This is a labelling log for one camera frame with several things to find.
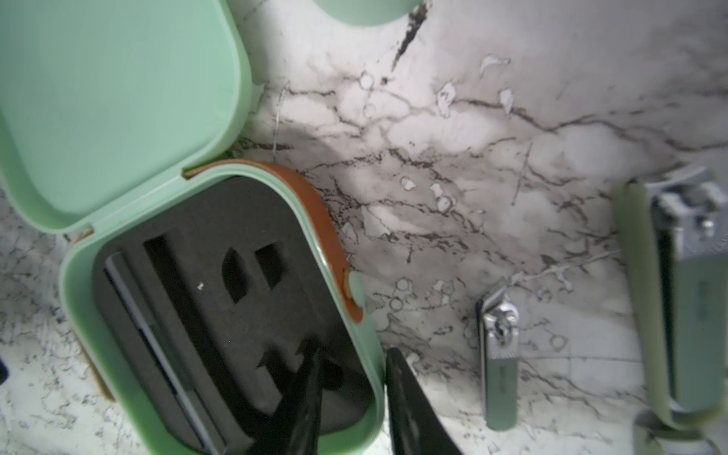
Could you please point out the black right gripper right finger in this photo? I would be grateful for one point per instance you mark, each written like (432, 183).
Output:
(414, 426)

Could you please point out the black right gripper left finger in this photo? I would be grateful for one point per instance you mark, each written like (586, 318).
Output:
(294, 428)

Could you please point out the small green nail clipper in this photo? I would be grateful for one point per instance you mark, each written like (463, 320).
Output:
(498, 330)

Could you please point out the large green nail clipper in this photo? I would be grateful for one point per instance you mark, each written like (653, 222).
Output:
(672, 229)

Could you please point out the green nail kit case front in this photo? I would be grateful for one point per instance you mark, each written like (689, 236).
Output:
(114, 119)

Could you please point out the green nail kit case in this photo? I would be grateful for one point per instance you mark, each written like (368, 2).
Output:
(367, 13)
(114, 119)

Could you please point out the grey nail file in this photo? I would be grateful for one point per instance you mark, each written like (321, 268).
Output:
(165, 352)

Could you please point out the green nail kit case middle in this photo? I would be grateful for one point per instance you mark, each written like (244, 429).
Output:
(367, 13)

